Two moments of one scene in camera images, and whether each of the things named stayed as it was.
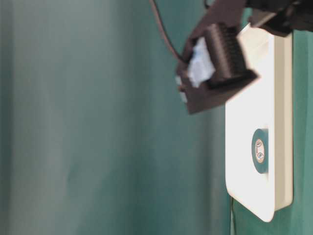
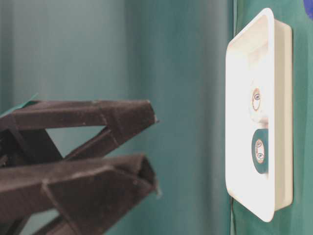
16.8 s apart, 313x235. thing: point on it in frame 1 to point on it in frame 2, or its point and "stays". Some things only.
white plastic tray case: x=259 y=126 stays
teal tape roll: x=259 y=151 stays
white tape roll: x=201 y=67 to x=258 y=100
